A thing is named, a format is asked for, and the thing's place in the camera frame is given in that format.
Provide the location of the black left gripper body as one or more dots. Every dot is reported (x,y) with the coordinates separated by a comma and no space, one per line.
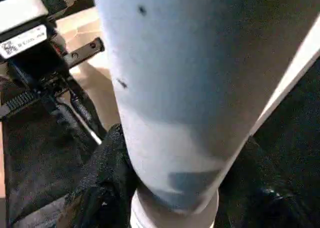
(42,70)

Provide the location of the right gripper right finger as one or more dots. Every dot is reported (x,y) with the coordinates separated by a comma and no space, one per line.
(270,193)

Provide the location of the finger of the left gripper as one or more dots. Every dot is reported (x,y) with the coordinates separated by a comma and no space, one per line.
(86,112)
(62,120)

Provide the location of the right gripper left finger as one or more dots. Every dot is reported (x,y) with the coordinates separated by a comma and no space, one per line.
(102,188)

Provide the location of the white plastic table leg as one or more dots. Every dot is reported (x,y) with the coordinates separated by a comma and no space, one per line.
(200,87)

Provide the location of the white plastic table top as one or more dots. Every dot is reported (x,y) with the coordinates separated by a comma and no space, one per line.
(295,72)

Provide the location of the black work mat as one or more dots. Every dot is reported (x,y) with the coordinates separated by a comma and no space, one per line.
(35,168)

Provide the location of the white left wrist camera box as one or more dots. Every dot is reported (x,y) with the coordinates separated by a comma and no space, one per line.
(22,22)

